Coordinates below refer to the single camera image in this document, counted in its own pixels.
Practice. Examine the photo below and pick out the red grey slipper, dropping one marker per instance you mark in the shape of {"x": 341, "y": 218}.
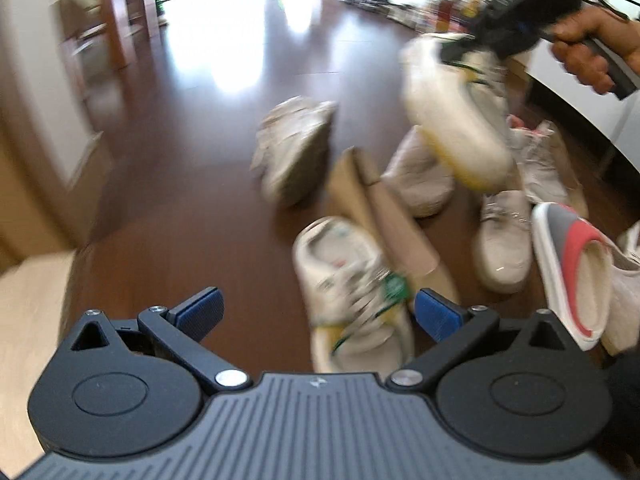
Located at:
{"x": 576, "y": 267}

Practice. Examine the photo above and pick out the white pink sneaker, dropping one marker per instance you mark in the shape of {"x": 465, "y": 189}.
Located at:
{"x": 544, "y": 165}

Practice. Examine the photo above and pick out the white green sneaker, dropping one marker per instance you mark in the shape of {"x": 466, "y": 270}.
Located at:
{"x": 356, "y": 306}
{"x": 454, "y": 93}

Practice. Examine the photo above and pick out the beige quilted slipper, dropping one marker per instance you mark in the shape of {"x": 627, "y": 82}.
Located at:
{"x": 622, "y": 332}

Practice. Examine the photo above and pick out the cream loafer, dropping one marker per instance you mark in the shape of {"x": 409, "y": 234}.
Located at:
{"x": 503, "y": 245}

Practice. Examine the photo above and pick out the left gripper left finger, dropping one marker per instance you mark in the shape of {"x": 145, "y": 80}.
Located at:
{"x": 178, "y": 333}

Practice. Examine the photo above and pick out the beige fuzzy slipper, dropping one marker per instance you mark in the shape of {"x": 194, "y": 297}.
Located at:
{"x": 417, "y": 176}

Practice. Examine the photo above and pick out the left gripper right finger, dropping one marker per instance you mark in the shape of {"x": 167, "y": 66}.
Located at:
{"x": 457, "y": 332}

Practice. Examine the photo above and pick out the beige pump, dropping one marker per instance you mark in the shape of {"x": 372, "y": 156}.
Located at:
{"x": 357, "y": 192}

